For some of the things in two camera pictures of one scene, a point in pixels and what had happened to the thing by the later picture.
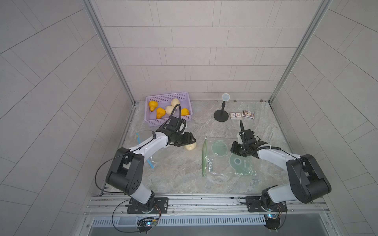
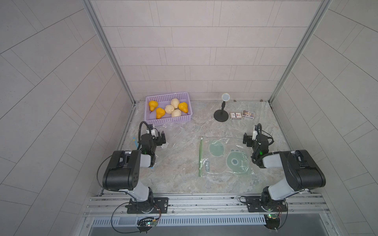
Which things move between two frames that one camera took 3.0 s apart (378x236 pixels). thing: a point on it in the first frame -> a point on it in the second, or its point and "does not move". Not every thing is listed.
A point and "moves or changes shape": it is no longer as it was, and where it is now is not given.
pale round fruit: (174, 101) does not move
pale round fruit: (191, 146) -> (176, 113)
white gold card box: (236, 115) does not move
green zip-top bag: (219, 161) does not move
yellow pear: (160, 112) does not move
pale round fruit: (169, 109) does not move
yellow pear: (152, 104) does not move
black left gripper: (187, 139) -> (159, 142)
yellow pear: (184, 112) moves or changes shape
